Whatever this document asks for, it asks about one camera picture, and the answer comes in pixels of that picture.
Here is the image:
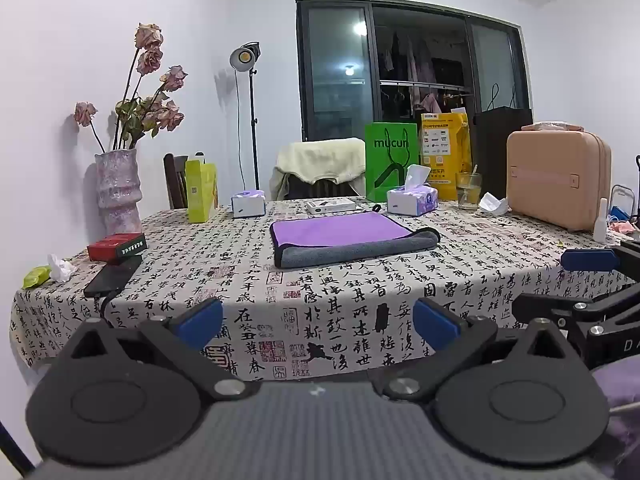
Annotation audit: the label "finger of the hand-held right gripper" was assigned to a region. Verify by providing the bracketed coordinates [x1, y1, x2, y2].
[511, 282, 640, 332]
[560, 239, 640, 282]

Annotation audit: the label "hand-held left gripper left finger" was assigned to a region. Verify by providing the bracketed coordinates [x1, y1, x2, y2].
[55, 297, 261, 404]

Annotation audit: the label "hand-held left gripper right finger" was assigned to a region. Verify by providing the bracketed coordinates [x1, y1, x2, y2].
[372, 297, 592, 403]

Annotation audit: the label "purple and grey towel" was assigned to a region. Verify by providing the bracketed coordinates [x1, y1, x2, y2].
[270, 211, 441, 269]

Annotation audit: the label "small white bottle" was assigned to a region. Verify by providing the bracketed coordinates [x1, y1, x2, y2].
[593, 198, 610, 242]

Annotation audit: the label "purple cloth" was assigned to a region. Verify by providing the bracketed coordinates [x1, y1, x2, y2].
[594, 364, 640, 463]

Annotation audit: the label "pink suitcase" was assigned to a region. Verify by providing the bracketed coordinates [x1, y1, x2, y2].
[506, 127, 613, 234]

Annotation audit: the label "black phone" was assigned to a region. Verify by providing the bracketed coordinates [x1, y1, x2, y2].
[83, 255, 144, 299]

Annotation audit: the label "calligraphy printed tablecloth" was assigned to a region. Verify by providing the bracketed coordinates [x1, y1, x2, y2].
[10, 197, 640, 382]

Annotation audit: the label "red and green box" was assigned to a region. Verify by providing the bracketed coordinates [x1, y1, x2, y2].
[86, 232, 147, 266]

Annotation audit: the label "crumpled white paper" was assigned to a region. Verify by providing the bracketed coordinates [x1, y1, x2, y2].
[478, 192, 510, 215]

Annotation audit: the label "small white tissue pack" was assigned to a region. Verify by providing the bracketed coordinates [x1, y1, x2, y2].
[231, 189, 266, 219]

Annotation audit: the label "yellow-green paper bag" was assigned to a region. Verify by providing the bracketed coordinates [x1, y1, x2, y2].
[185, 158, 220, 224]

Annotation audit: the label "white purple tissue box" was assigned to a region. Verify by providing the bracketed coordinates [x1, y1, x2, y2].
[387, 164, 439, 217]

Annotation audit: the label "clear drinking glass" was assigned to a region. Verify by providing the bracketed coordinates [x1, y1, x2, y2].
[455, 164, 483, 211]

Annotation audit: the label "clear plastic bag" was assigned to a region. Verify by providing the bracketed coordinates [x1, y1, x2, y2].
[520, 120, 584, 134]

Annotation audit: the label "dark wooden chair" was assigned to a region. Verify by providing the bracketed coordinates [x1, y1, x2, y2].
[163, 153, 190, 210]

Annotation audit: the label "black paper bag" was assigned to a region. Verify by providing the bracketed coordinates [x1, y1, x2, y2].
[472, 82, 534, 200]

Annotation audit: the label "crumpled white tissue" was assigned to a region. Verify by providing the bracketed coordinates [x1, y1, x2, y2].
[47, 253, 79, 281]

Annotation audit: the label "pink speckled vase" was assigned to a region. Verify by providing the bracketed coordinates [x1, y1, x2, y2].
[95, 149, 143, 236]

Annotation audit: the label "flat white box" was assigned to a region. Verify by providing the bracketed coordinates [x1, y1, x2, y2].
[306, 198, 356, 214]

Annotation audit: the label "green wrapper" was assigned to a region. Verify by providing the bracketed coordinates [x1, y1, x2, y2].
[22, 264, 54, 290]

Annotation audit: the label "green paper bag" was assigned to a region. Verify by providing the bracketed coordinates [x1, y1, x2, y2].
[364, 122, 420, 203]

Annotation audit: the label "yellow paper bag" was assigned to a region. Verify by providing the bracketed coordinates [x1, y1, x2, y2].
[419, 112, 473, 201]

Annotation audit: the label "cream cloth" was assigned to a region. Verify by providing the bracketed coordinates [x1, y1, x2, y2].
[272, 138, 367, 200]

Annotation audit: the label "dried pink roses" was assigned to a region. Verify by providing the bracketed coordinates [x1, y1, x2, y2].
[74, 22, 189, 154]

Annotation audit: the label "hanging clothes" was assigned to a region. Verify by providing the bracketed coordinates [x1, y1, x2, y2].
[379, 29, 442, 114]

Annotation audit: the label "studio light on stand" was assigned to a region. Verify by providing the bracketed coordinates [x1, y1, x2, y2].
[229, 41, 262, 191]

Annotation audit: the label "black framed sliding window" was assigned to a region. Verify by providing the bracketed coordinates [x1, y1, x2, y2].
[295, 0, 530, 144]

